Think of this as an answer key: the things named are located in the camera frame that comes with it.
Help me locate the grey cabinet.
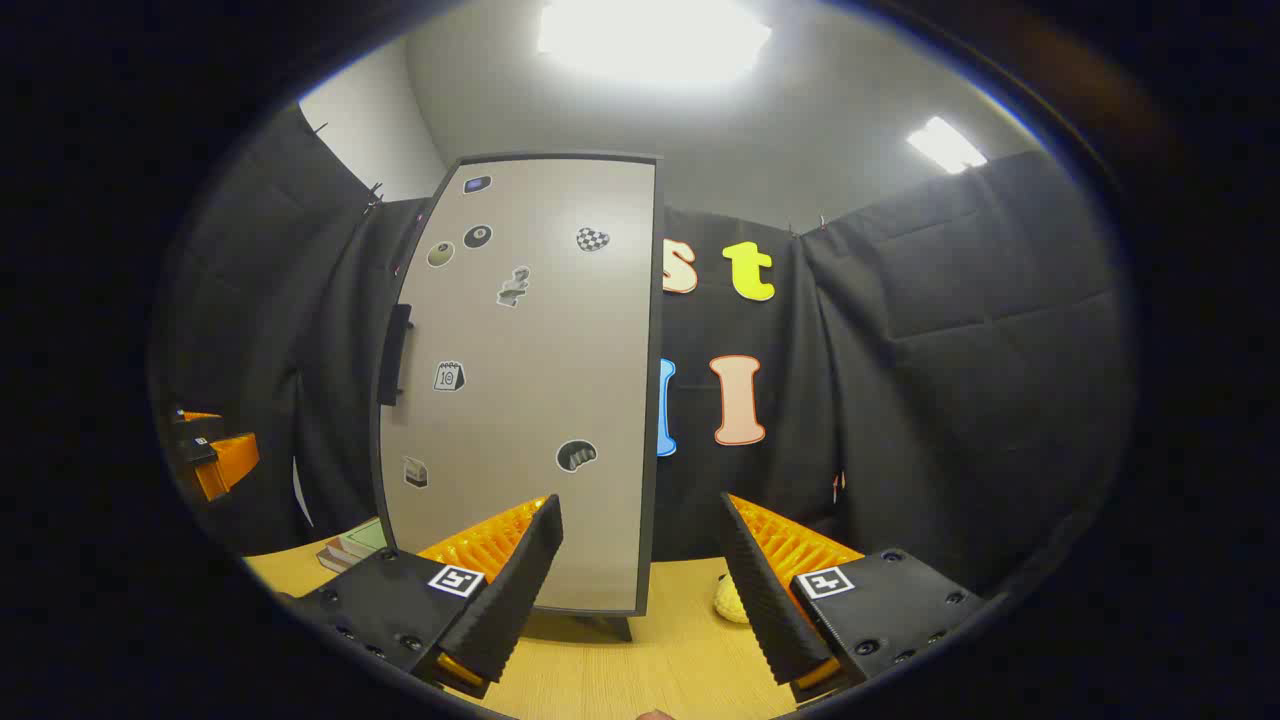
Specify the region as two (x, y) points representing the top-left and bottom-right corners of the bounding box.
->
(372, 150), (666, 643)

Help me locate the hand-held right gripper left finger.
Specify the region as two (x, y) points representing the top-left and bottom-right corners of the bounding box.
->
(290, 493), (564, 701)

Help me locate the large ceiling light panel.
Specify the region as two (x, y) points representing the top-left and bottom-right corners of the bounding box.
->
(537, 0), (773, 89)

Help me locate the small ceiling light panel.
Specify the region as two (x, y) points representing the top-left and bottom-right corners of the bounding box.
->
(906, 116), (988, 175)

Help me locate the green book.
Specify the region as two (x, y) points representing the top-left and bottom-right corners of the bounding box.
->
(338, 518), (389, 561)

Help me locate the grey cabinet door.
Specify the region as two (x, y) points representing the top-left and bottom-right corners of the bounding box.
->
(372, 152), (663, 617)

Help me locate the black backdrop cloth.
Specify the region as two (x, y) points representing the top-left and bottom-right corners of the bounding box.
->
(150, 100), (1136, 601)

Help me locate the black door handle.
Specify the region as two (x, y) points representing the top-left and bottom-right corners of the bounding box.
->
(377, 303), (414, 407)

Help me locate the small yellow object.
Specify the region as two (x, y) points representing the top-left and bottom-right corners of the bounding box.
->
(712, 573), (751, 625)

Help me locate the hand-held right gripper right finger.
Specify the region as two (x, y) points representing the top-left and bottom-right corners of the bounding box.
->
(718, 492), (986, 706)

